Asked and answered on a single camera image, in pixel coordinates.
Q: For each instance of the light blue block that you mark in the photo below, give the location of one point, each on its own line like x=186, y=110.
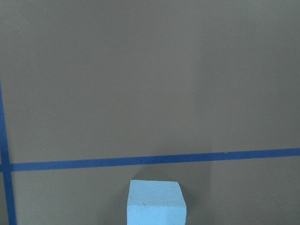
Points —
x=153, y=202

